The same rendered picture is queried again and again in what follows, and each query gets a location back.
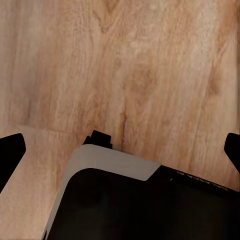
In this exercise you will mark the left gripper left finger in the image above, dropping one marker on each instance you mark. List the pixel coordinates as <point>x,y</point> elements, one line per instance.
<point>12,150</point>

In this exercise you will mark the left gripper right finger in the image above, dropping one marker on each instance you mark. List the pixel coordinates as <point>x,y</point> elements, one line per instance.
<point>232,149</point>

